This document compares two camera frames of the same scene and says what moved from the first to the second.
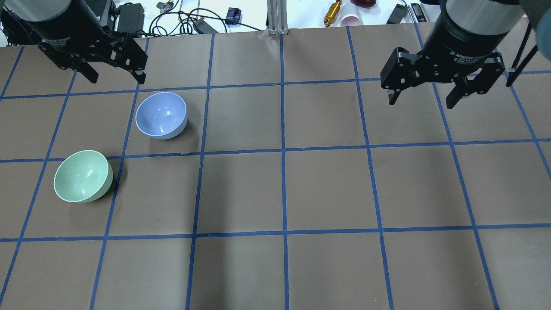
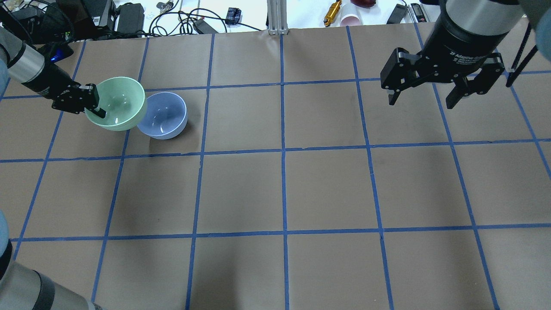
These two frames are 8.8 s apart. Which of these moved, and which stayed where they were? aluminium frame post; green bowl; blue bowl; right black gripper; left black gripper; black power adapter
Moved: green bowl; left black gripper
Stayed: black power adapter; blue bowl; right black gripper; aluminium frame post
